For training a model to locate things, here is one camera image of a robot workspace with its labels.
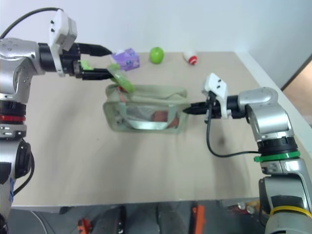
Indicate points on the green mesh zip pouch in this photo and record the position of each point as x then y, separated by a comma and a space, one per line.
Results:
146, 97

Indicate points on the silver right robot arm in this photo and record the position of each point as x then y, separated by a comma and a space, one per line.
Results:
270, 117

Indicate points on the orange tool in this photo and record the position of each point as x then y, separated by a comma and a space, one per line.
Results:
84, 225
198, 218

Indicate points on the purple tissue pack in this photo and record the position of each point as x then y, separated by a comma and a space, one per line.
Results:
126, 59

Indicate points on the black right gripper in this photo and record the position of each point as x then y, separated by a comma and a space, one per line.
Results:
215, 109

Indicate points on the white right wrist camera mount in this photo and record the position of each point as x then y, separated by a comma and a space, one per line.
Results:
217, 85

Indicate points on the red item inside pouch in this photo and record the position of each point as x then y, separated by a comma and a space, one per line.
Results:
161, 116

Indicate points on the clutter of small cans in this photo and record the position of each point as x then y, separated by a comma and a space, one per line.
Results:
243, 207

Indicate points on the dark rounded shape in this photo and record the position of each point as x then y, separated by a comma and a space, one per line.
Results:
170, 219

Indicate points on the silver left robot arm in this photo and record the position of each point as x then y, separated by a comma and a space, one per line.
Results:
17, 63

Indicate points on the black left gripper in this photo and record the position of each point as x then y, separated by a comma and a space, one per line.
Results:
69, 61

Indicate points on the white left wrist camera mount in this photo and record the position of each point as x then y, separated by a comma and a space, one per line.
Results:
61, 26

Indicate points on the green apple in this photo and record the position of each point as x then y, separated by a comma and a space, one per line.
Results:
156, 55

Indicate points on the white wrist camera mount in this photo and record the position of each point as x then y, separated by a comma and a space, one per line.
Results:
61, 26
217, 85

